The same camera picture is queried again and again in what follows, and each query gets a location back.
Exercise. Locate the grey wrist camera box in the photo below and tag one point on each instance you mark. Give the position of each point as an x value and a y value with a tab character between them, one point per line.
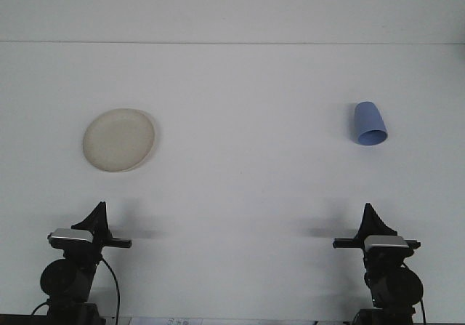
70	235
385	242

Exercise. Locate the pale round plate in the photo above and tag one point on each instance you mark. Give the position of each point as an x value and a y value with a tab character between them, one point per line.
118	139

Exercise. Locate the pale blue cup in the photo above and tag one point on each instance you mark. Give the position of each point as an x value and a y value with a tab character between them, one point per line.
368	119

